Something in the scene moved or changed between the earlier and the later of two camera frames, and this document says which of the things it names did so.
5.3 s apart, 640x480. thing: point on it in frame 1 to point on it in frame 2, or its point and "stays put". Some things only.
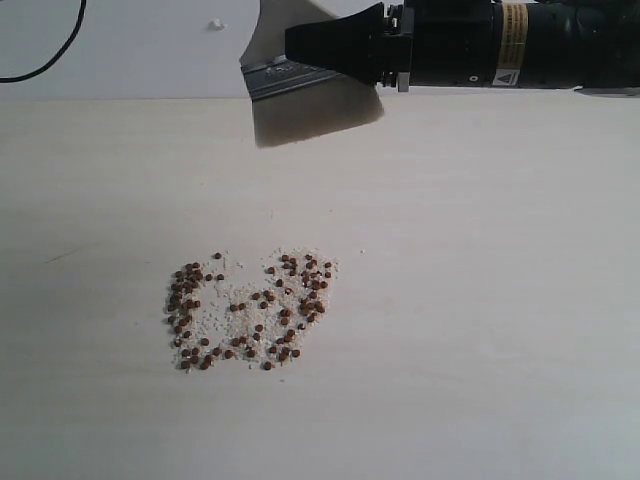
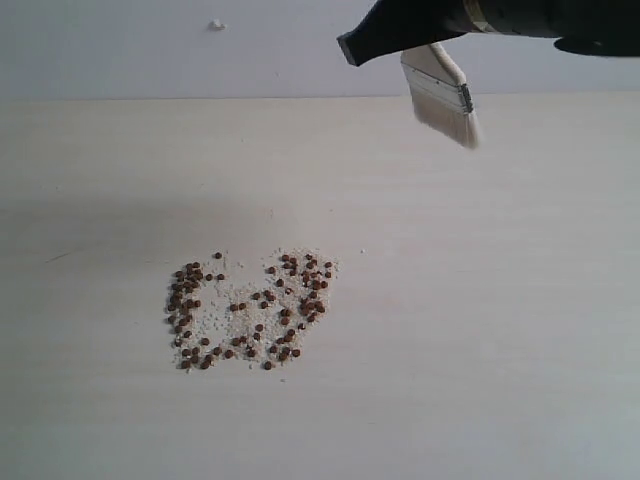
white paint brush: (291, 100) to (439, 93)
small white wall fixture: (217, 25) stays put
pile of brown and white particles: (214, 309) stays put
